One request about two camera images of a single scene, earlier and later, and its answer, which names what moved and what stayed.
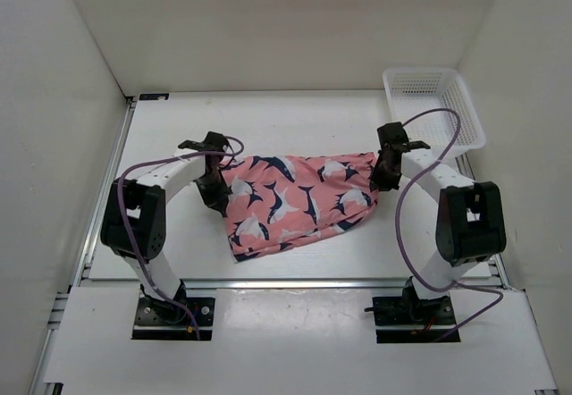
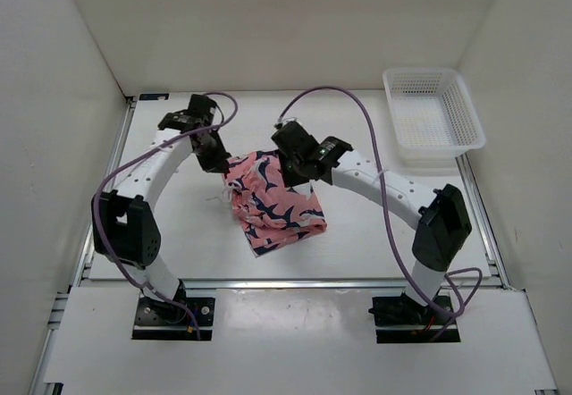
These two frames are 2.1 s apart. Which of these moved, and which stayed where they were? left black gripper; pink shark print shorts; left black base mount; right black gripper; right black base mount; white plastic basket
Moved: right black gripper; left black gripper; pink shark print shorts
Stayed: left black base mount; right black base mount; white plastic basket
